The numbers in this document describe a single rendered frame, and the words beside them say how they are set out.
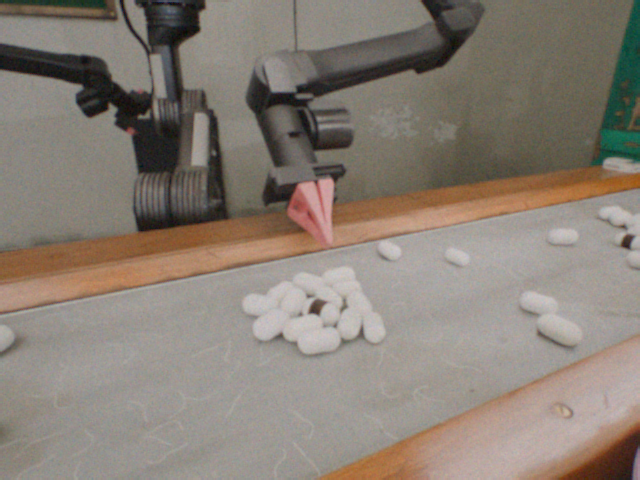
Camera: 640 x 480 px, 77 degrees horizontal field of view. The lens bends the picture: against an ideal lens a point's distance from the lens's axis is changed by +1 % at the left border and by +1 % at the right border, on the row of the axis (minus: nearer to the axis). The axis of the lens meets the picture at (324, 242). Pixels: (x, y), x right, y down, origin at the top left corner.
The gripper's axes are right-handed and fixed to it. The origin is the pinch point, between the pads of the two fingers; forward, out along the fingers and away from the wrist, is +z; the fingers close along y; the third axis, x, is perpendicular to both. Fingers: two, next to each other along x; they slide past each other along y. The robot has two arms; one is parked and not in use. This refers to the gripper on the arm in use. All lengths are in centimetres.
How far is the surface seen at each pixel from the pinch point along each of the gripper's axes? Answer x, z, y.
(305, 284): -3.5, 6.0, -5.9
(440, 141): 136, -118, 178
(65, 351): -1.9, 6.2, -27.5
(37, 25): 102, -178, -44
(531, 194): 3.9, -2.7, 42.5
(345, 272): -3.9, 5.9, -1.3
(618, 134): 5, -14, 81
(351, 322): -9.3, 12.2, -5.3
